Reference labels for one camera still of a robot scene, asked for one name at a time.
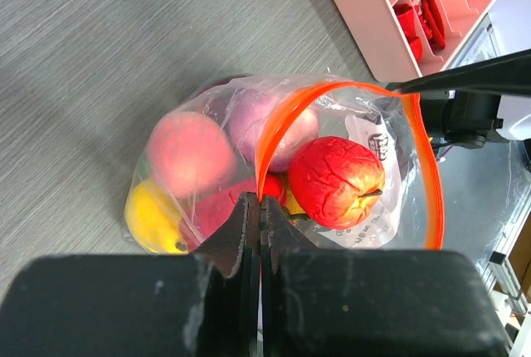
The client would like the pink toy peach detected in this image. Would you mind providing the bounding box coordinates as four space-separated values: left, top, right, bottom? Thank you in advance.
146 111 237 198

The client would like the yellow toy pear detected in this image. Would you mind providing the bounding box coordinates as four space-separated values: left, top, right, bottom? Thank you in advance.
124 178 188 255

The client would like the red toy bell pepper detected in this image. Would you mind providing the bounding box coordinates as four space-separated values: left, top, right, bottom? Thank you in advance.
188 173 288 250

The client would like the purple toy onion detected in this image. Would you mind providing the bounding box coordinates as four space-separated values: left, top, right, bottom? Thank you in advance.
227 87 319 173

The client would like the red toy chili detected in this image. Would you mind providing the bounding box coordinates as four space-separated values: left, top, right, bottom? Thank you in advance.
421 0 446 50

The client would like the clear orange zip bag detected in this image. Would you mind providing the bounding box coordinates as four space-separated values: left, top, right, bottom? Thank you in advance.
124 75 445 254

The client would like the red toy meat piece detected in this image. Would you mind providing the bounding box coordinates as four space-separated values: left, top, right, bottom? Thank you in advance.
393 3 423 62

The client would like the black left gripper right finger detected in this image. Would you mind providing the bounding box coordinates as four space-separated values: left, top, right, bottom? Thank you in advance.
261 197 507 356

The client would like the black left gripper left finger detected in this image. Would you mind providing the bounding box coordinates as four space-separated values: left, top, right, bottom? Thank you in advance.
1 193 260 356

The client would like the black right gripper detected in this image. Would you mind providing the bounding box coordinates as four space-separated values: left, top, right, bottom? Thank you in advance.
387 50 530 149

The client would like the red toy strawberry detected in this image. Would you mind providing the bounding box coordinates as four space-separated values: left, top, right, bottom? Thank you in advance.
287 136 386 230

